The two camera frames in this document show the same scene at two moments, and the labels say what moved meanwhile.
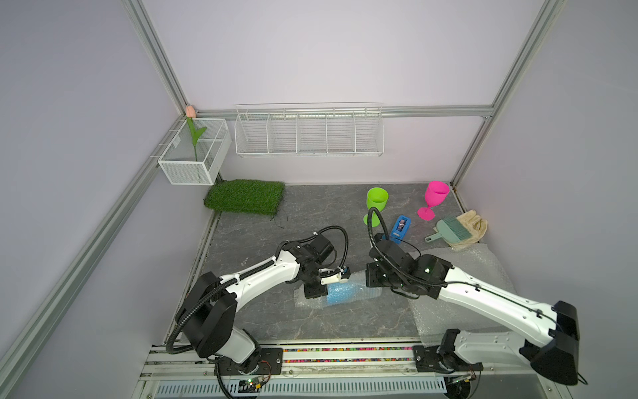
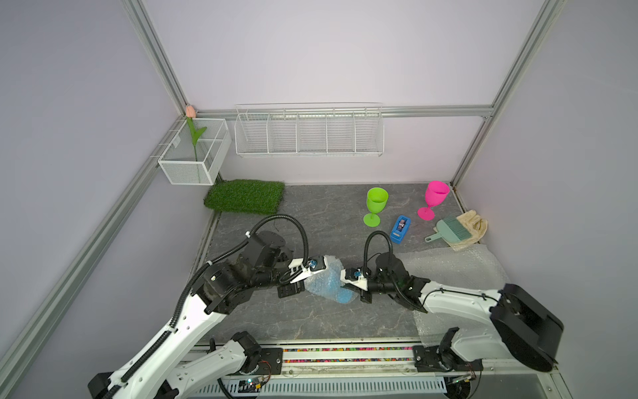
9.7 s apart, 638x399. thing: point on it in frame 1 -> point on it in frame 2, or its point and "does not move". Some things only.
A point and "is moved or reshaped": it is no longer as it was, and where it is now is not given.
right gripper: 370,268 -> 364,297
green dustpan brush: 452,229 does not move
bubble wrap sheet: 353,290 is moved or reshaped
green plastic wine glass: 375,198 does not move
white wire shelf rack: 310,132 does not move
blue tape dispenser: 399,229 does not move
